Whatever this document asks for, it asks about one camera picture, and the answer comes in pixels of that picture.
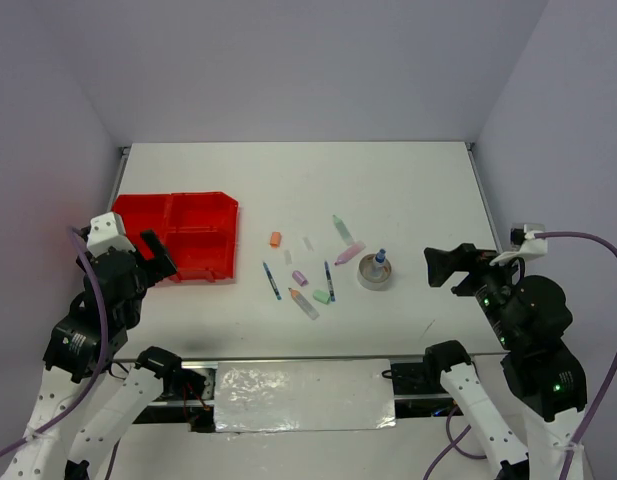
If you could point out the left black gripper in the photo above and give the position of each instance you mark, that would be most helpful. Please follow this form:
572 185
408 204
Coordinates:
160 259

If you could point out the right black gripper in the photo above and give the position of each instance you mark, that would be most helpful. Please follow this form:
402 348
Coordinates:
440 262

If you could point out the blue cap glue bottle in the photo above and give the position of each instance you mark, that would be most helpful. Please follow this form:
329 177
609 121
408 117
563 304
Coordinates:
378 264

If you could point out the large clear tape roll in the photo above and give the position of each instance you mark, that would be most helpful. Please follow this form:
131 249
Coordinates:
364 278

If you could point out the orange highlighter cap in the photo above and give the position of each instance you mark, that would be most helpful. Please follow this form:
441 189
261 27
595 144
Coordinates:
275 239

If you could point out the orange highlighter pen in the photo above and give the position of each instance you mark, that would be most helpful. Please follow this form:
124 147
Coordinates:
303 304

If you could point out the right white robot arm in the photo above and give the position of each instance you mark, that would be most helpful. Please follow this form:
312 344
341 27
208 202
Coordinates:
528 315

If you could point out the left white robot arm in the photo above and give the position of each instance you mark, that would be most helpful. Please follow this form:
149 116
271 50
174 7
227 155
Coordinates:
58 442

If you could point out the red compartment storage bin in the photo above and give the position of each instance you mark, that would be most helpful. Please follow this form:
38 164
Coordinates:
199 230

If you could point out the pink highlighter pen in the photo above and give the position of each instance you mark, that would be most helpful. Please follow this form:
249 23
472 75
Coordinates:
348 254

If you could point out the green highlighter pen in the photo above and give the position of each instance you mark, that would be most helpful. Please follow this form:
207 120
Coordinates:
343 230

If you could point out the right blue gel pen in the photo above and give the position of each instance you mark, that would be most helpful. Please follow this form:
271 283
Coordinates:
329 281

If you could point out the blue gel pen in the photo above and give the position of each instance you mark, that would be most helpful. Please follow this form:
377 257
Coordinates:
329 281
271 280

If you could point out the left blue gel pen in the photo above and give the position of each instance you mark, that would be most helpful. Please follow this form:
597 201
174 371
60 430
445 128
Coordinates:
271 280

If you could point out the green highlighter cap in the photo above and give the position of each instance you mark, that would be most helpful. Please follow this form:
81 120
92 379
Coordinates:
322 297

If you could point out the purple highlighter cap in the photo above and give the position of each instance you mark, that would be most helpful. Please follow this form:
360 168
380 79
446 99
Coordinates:
299 278

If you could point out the right clear pen cap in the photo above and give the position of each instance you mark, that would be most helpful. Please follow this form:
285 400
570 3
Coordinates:
308 243

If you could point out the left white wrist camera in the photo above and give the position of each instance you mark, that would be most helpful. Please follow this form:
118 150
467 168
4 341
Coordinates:
107 231

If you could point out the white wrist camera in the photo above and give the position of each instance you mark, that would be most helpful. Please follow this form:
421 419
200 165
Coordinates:
107 231
523 244

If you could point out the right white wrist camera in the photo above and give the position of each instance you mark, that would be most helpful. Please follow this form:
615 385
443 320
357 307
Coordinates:
523 244

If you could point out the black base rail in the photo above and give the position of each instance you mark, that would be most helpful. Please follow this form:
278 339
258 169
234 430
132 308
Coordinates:
193 404

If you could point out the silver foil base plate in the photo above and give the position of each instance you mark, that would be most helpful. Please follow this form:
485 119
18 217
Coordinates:
303 396

